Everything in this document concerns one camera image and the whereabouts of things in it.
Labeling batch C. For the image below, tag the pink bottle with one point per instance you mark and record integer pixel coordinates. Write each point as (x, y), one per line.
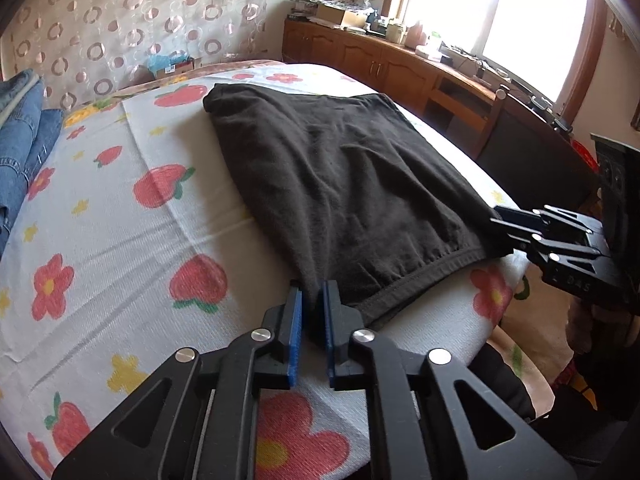
(416, 36)

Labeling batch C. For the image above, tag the open cardboard box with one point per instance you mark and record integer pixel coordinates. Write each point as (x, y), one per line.
(342, 15)

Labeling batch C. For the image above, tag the long wooden cabinet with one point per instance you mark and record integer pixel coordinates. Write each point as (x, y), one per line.
(360, 55)

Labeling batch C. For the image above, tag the wooden framed window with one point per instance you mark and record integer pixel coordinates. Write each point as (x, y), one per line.
(490, 20)

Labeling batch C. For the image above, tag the grey-blue folded jeans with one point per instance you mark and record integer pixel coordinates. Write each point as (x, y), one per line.
(20, 82)

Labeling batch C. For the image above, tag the small labelled cardboard box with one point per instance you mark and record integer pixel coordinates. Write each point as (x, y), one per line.
(177, 67)

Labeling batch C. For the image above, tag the blue plastic bag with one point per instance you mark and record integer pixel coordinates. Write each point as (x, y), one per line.
(165, 60)

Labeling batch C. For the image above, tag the floral blanket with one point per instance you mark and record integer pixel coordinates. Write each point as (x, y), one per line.
(90, 110)

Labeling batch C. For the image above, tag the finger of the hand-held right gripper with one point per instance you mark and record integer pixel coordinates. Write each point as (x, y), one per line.
(517, 217)
(525, 243)

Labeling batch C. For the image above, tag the green capped bottle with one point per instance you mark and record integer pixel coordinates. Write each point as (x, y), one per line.
(435, 40)

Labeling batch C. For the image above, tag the circle patterned wall curtain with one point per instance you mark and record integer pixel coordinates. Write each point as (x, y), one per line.
(125, 20)

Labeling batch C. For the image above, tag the pile of printed papers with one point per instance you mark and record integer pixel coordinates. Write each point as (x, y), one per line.
(305, 6)

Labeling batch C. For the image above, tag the white container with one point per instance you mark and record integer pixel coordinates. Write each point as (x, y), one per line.
(396, 32)

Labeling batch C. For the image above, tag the dark cloth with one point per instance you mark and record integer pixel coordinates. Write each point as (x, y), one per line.
(500, 385)

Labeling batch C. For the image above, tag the strawberry printed bed sheet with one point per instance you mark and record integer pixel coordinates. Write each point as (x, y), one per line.
(125, 260)

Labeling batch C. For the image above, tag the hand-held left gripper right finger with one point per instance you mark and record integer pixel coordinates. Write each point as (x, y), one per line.
(330, 340)

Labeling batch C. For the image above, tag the person's right hand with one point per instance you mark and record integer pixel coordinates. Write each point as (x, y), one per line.
(582, 327)

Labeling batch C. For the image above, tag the white tissue box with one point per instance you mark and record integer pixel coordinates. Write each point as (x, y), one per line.
(429, 52)

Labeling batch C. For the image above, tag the blue denim folded jeans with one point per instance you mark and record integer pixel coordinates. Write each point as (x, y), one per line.
(25, 160)

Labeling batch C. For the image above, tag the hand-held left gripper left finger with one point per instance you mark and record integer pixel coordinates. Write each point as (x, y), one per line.
(296, 340)

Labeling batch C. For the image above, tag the black pants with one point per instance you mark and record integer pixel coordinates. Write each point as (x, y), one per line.
(325, 175)

